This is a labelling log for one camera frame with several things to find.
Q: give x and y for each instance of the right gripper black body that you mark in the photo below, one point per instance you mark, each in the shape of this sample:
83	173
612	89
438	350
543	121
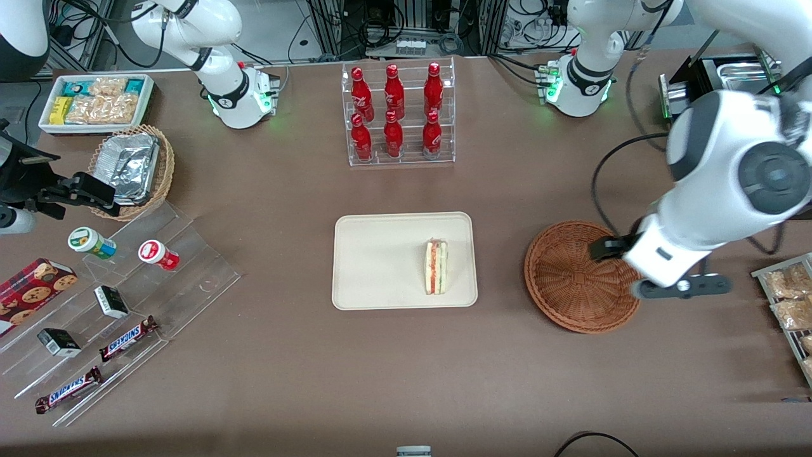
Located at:
19	179

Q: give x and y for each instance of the triangle sandwich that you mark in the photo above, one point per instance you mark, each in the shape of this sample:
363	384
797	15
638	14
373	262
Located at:
436	266

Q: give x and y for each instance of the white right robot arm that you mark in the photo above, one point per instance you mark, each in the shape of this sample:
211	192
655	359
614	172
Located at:
222	63

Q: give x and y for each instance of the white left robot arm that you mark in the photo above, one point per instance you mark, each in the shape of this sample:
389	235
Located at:
729	171

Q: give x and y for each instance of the large round brown wicker basket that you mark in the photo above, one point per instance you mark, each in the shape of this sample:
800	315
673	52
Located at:
564	285

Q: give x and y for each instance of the small light wicker basket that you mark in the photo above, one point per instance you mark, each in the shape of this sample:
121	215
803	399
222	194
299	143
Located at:
166	171

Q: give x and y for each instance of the beige plastic tray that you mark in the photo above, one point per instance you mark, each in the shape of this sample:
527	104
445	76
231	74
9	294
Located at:
380	260

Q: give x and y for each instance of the stack of foil trays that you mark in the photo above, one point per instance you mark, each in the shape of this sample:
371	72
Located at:
130	168

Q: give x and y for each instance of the green lid snack cup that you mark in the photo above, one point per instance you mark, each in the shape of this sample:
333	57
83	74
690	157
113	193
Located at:
85	240

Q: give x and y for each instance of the yellow snack package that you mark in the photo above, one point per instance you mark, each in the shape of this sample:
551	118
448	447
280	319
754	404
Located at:
60	109

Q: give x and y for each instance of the clear bag of rice crackers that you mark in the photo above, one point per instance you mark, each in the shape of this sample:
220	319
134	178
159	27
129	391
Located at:
109	86
101	109

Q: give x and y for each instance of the teal snack package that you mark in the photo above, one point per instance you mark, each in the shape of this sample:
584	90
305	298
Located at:
77	87
134	86

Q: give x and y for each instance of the red lid snack cup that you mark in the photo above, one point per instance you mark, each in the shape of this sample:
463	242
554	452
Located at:
152	252

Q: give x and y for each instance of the white plastic snack bin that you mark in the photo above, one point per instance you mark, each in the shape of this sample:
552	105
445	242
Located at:
149	101

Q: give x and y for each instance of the small black box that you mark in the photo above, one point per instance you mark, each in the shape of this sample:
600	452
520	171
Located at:
111	301
58	341

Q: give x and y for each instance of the red plaid cookie box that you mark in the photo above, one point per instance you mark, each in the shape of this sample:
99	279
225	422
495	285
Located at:
32	293

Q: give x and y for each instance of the clear acrylic stepped display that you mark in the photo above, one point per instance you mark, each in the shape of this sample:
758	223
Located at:
190	266

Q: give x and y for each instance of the Snickers chocolate bar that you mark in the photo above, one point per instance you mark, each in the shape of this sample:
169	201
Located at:
68	390
129	338

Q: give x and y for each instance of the steel food pan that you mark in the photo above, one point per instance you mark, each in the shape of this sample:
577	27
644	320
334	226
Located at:
745	73

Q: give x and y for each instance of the red cola bottle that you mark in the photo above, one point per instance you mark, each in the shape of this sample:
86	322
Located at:
361	139
432	136
394	92
393	138
361	92
433	89

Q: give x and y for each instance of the clear acrylic bottle rack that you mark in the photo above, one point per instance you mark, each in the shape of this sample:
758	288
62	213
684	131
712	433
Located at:
379	156

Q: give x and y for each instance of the white power strip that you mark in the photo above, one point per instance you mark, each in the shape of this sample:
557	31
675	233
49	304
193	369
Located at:
411	46

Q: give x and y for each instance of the small grey device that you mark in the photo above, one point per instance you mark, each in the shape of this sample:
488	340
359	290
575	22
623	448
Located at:
413	452

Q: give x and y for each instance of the aluminium equipment rack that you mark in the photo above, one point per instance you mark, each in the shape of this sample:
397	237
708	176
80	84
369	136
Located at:
330	28

